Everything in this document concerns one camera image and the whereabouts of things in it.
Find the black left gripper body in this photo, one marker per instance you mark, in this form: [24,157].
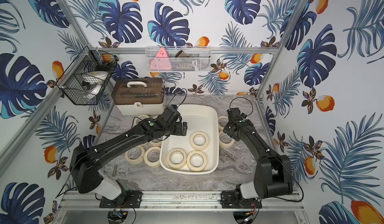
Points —
[182,128]

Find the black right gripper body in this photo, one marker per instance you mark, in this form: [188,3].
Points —
[226,129]

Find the white plastic storage tray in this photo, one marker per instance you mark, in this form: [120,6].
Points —
[199,118]

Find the cream masking tape roll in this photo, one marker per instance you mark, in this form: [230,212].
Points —
[135,155]
[156,143]
[222,122]
[225,141]
[196,161]
[199,141]
[152,157]
[140,118]
[177,158]

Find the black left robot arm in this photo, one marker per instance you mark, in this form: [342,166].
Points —
[86,162]

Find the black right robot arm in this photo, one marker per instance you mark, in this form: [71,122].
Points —
[273,174]

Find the brown lidded white toolbox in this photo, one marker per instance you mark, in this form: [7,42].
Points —
[141,96]

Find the pink triangle ruler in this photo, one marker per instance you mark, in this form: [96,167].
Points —
[161,61]

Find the metal bolt on table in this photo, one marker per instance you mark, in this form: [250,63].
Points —
[114,171]

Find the white round item in basket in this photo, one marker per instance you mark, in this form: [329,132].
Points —
[92,82]

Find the white mesh wall basket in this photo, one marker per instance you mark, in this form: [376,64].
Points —
[184,59]

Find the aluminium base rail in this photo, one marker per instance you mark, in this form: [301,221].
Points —
[202,201]

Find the black wire wall basket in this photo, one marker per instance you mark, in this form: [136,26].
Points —
[88,60]

